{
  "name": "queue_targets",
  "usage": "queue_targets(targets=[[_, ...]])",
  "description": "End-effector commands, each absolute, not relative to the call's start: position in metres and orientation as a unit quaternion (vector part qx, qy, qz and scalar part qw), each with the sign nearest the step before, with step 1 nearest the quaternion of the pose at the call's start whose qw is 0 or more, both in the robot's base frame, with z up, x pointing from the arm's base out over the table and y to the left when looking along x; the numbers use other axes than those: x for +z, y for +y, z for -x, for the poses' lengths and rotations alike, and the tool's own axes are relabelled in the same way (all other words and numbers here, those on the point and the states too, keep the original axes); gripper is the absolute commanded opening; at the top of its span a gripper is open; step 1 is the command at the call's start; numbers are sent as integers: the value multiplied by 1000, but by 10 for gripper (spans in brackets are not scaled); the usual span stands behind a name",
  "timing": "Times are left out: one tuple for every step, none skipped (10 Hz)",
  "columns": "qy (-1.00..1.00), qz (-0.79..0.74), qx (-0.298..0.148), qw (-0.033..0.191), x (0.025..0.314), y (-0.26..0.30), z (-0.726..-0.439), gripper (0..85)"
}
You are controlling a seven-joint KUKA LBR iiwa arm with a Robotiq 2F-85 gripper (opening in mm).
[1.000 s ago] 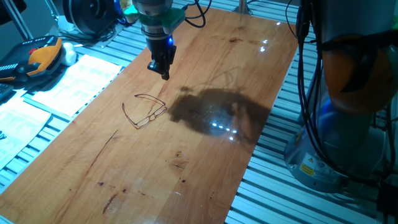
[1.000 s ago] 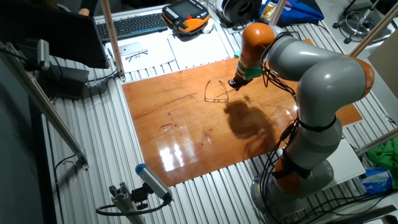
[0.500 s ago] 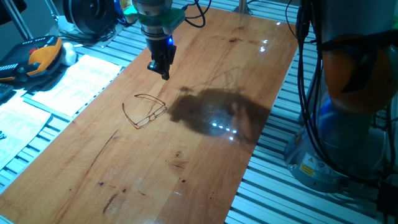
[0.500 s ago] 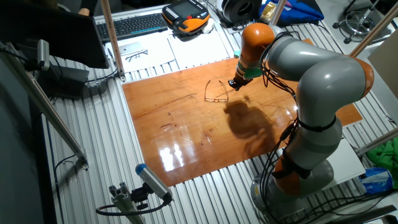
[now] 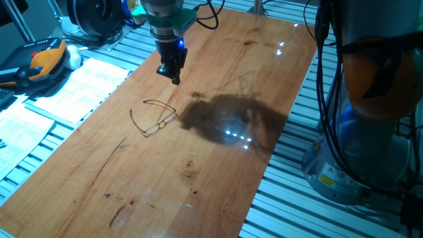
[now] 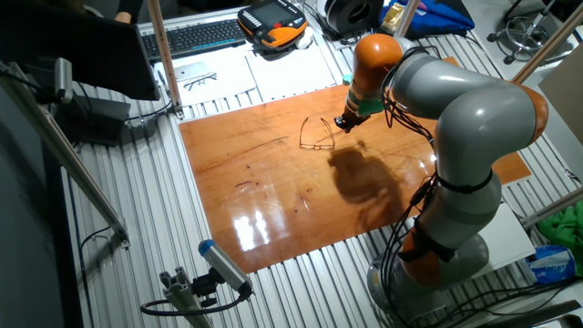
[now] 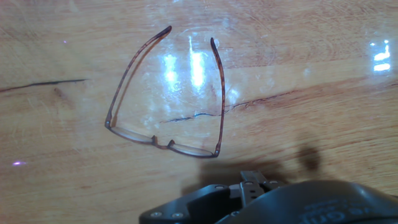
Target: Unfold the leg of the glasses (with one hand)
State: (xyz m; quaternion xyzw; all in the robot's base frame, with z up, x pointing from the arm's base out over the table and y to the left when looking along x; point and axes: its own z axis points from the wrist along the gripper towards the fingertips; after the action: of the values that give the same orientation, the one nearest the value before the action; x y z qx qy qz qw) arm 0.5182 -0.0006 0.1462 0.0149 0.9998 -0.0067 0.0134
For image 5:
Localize blue cloth bag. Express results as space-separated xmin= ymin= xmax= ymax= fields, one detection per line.
xmin=120 ymin=0 xmax=135 ymax=26

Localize orange-brown wooden board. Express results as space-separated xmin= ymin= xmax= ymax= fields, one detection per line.
xmin=0 ymin=6 xmax=318 ymax=238

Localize upright aluminium frame post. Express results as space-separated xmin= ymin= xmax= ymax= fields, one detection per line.
xmin=3 ymin=0 xmax=36 ymax=42

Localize white paper sheet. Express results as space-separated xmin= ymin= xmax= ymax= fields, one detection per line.
xmin=0 ymin=102 xmax=56 ymax=181
xmin=32 ymin=58 xmax=132 ymax=125

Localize slim aluminium frame post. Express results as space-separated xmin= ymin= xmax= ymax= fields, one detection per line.
xmin=247 ymin=0 xmax=268 ymax=16

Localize orange black teach pendant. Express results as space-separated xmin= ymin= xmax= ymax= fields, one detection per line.
xmin=0 ymin=38 xmax=69 ymax=89

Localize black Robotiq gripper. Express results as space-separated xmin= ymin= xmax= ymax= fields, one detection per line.
xmin=155 ymin=38 xmax=188 ymax=86

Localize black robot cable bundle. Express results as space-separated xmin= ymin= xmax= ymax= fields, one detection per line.
xmin=193 ymin=0 xmax=423 ymax=199

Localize black keyboard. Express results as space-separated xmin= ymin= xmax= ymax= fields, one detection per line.
xmin=0 ymin=88 xmax=16 ymax=108

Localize white computer mouse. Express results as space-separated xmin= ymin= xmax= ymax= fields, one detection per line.
xmin=65 ymin=44 xmax=83 ymax=71

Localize thin metal rod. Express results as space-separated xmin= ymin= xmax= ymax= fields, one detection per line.
xmin=46 ymin=0 xmax=65 ymax=22

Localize brown framed glasses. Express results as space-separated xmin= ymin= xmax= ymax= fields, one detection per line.
xmin=129 ymin=99 xmax=179 ymax=138

